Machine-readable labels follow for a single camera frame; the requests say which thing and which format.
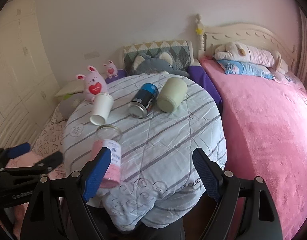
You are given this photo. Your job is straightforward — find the striped light blue quilt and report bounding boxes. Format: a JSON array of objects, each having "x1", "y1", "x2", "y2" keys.
[{"x1": 62, "y1": 73, "x2": 229, "y2": 231}]

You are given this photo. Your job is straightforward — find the blue black metal can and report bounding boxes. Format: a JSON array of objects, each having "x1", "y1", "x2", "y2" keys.
[{"x1": 128, "y1": 83, "x2": 159, "y2": 118}]

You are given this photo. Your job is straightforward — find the clear jar with pink content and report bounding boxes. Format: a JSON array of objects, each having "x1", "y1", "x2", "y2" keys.
[{"x1": 92, "y1": 125, "x2": 122, "y2": 189}]

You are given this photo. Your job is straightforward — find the diamond pattern quilted cushion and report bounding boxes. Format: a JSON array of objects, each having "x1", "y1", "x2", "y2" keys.
[{"x1": 120, "y1": 40, "x2": 194, "y2": 72}]

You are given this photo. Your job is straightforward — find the small pink bunny plush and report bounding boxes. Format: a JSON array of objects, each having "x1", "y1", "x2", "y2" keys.
[{"x1": 103, "y1": 60, "x2": 118, "y2": 79}]

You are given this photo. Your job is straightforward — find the cream wardrobe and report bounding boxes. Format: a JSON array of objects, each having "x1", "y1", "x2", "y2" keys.
[{"x1": 0, "y1": 0, "x2": 60, "y2": 148}]

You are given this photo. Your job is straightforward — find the grey cat plush pillow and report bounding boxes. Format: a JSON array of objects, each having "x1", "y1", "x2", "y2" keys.
[{"x1": 129, "y1": 52, "x2": 189, "y2": 77}]

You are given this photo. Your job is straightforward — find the large pink bunny plush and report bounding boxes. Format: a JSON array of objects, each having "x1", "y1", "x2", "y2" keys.
[{"x1": 76, "y1": 66, "x2": 108, "y2": 102}]

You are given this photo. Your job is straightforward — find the pink fleece blanket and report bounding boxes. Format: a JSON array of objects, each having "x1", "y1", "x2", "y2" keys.
[{"x1": 200, "y1": 57, "x2": 307, "y2": 239}]

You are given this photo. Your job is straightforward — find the grey floral pillow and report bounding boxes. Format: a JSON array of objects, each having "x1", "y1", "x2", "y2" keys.
[{"x1": 58, "y1": 96, "x2": 81, "y2": 121}]

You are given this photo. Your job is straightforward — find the wall socket plate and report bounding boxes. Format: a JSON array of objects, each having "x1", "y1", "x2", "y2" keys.
[{"x1": 84, "y1": 51, "x2": 100, "y2": 60}]

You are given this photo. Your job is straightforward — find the long pink white plush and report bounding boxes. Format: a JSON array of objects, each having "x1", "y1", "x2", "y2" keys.
[{"x1": 214, "y1": 42, "x2": 289, "y2": 74}]

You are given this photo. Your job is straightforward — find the folded pink quilt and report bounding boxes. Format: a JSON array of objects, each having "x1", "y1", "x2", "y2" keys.
[{"x1": 7, "y1": 151, "x2": 66, "y2": 239}]

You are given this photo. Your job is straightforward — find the blue cartoon pillow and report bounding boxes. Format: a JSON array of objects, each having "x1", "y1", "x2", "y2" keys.
[{"x1": 216, "y1": 60, "x2": 275, "y2": 80}]

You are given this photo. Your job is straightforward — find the pale green cup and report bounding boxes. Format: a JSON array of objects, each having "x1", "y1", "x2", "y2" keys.
[{"x1": 157, "y1": 77, "x2": 188, "y2": 113}]

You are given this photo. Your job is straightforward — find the cream curtain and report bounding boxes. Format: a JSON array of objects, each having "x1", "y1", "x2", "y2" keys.
[{"x1": 297, "y1": 9, "x2": 307, "y2": 90}]

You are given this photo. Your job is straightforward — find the cream wooden headboard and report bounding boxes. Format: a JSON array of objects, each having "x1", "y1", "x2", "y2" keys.
[{"x1": 196, "y1": 14, "x2": 297, "y2": 69}]

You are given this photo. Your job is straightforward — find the white paper cup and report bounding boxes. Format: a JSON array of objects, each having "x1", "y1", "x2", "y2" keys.
[{"x1": 90, "y1": 93, "x2": 114, "y2": 126}]

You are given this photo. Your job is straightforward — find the heart pattern bed sheet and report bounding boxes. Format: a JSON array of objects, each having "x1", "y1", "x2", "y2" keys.
[{"x1": 32, "y1": 105, "x2": 66, "y2": 157}]

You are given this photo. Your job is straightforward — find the cream bedside table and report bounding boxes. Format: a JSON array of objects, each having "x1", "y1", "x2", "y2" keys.
[{"x1": 55, "y1": 80, "x2": 84, "y2": 98}]

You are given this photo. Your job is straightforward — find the pink embroidered pillow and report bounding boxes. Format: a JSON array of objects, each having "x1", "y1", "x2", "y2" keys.
[{"x1": 270, "y1": 70, "x2": 305, "y2": 90}]

